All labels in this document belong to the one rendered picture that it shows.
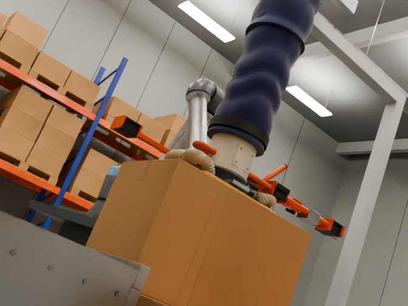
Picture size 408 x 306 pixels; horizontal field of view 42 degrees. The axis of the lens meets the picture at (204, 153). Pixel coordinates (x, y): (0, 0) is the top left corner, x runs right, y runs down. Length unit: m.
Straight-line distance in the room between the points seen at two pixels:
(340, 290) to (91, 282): 3.77
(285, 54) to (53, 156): 7.36
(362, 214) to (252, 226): 3.36
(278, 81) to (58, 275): 1.09
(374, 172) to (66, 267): 4.19
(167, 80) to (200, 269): 10.14
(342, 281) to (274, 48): 3.23
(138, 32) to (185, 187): 10.03
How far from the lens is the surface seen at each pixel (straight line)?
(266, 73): 1.91
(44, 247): 1.22
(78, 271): 1.25
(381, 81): 5.30
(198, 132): 2.34
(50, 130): 9.08
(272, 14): 2.04
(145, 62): 11.44
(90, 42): 10.99
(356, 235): 4.98
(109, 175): 2.50
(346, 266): 4.91
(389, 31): 9.61
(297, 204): 2.08
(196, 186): 1.59
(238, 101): 1.87
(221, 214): 1.65
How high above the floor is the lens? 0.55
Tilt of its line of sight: 16 degrees up
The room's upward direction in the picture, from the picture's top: 22 degrees clockwise
